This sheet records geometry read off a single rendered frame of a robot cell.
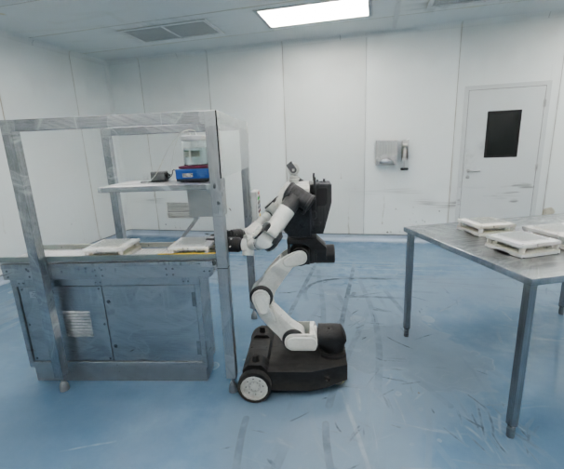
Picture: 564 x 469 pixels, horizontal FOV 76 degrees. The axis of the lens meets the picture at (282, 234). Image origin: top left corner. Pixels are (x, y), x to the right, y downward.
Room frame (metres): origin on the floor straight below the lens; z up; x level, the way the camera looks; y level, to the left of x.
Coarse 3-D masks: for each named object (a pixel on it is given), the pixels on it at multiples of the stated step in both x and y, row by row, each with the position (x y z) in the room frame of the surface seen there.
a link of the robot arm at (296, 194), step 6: (294, 186) 1.86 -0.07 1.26; (294, 192) 1.84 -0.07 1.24; (300, 192) 1.84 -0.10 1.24; (306, 192) 1.85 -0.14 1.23; (288, 198) 1.83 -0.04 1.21; (294, 198) 1.83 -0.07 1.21; (300, 198) 1.83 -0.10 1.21; (306, 198) 1.82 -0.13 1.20; (282, 204) 1.83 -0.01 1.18; (288, 204) 1.81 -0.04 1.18; (294, 204) 1.82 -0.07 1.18; (300, 204) 1.83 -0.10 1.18; (294, 210) 1.82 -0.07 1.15
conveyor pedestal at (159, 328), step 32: (32, 288) 2.12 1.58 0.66; (64, 288) 2.11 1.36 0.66; (96, 288) 2.10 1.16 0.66; (128, 288) 2.08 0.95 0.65; (160, 288) 2.07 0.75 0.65; (192, 288) 2.05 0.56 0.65; (32, 320) 2.13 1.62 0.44; (64, 320) 2.11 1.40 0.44; (96, 320) 2.10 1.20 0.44; (128, 320) 2.08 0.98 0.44; (160, 320) 2.07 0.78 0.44; (192, 320) 2.05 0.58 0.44; (32, 352) 2.13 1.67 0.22; (96, 352) 2.10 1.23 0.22; (128, 352) 2.09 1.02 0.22; (160, 352) 2.07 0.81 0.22; (192, 352) 2.06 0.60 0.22
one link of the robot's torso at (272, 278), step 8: (280, 256) 2.12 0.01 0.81; (288, 256) 2.02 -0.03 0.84; (296, 256) 2.01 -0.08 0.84; (304, 256) 2.01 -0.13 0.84; (272, 264) 2.15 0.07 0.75; (280, 264) 2.03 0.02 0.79; (288, 264) 2.01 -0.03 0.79; (296, 264) 2.01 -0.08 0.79; (264, 272) 2.16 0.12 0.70; (272, 272) 2.06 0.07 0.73; (280, 272) 2.04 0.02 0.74; (288, 272) 2.03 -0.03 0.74; (264, 280) 2.06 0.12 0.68; (272, 280) 2.06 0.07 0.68; (280, 280) 2.06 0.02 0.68; (256, 288) 2.05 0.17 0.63; (264, 288) 2.04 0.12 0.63; (272, 288) 2.06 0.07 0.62; (272, 296) 2.05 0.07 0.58
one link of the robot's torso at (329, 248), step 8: (288, 240) 2.04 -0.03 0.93; (296, 240) 2.04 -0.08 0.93; (304, 240) 2.03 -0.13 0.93; (312, 240) 2.03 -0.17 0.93; (320, 240) 2.07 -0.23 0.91; (288, 248) 2.08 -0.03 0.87; (312, 248) 2.03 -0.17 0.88; (320, 248) 2.02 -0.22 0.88; (328, 248) 2.05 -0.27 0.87; (312, 256) 2.03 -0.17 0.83; (320, 256) 2.03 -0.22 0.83; (328, 256) 2.03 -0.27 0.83
